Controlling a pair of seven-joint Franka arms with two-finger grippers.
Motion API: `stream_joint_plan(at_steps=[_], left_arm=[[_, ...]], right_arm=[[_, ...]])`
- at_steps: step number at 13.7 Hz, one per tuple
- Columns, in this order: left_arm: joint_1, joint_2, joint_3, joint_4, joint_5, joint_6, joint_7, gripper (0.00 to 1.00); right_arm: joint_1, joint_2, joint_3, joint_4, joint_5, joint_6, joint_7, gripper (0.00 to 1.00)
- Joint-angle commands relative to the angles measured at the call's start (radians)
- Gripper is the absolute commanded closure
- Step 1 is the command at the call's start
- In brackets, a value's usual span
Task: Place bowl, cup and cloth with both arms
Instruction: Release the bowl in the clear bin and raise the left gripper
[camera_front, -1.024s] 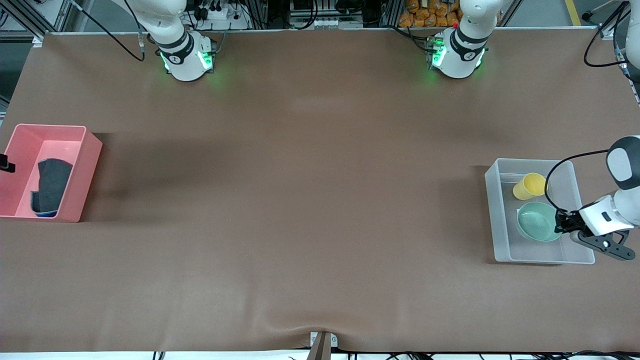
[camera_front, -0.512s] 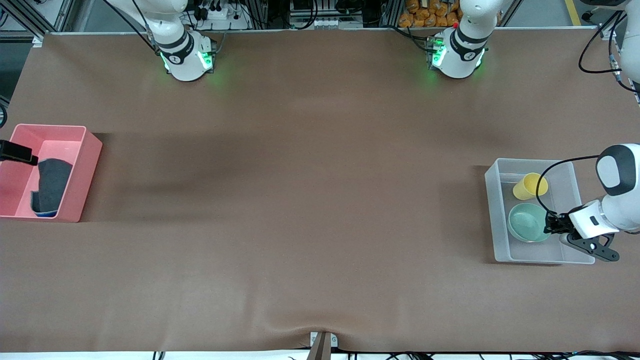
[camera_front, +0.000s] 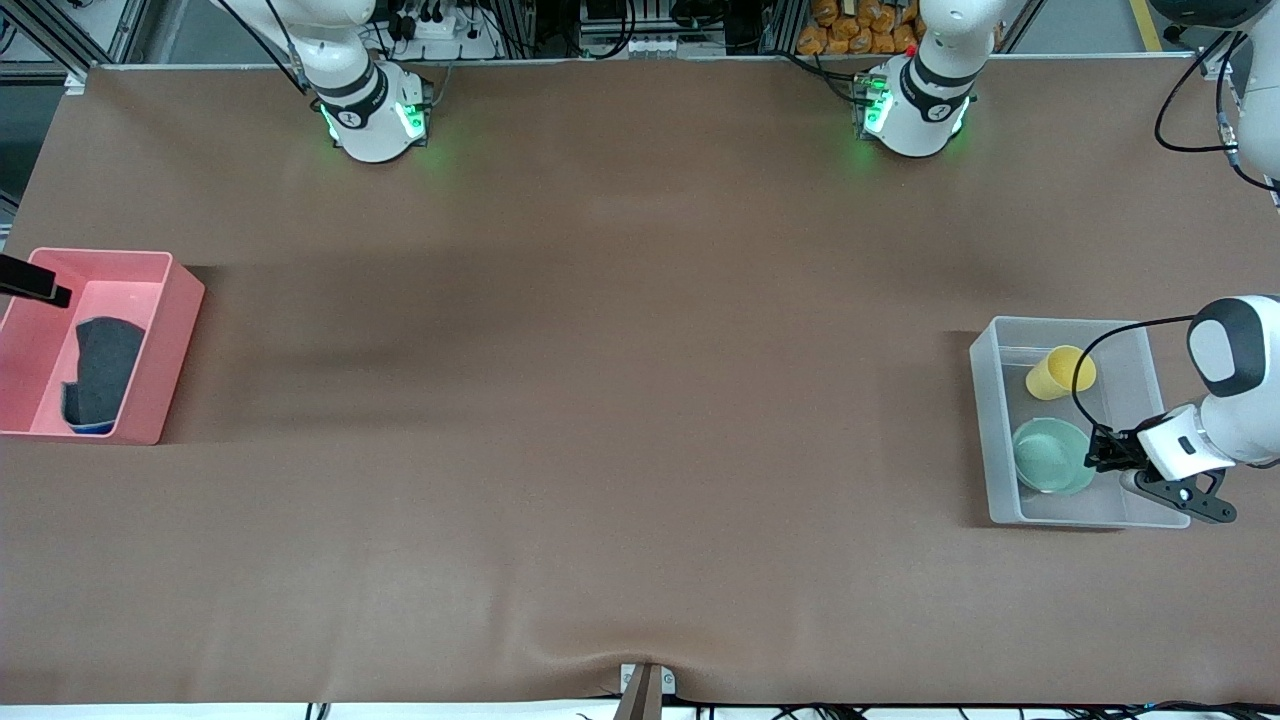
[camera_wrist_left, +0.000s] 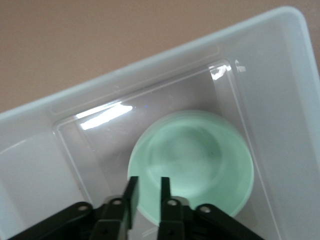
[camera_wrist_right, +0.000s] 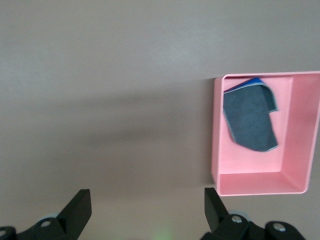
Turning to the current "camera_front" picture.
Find pile of orange objects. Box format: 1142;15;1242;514
797;0;926;56

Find yellow cup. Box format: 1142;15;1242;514
1025;345;1098;401

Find blue cloth with grey hem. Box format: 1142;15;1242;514
60;317;148;435

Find mint green bowl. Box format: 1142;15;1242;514
1012;417;1097;497

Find clear plastic bin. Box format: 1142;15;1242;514
968;316;1191;529

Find brown table mat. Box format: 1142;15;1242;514
0;58;1280;706

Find brown camera post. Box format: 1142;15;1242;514
612;665;666;720

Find pink plastic bin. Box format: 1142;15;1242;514
0;247;206;446

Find metal bracket plate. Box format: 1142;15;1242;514
620;663;677;696

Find aluminium frame profile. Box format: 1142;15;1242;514
0;0;151;91
1200;40;1280;211

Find white power strip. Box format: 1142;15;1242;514
385;10;501;61

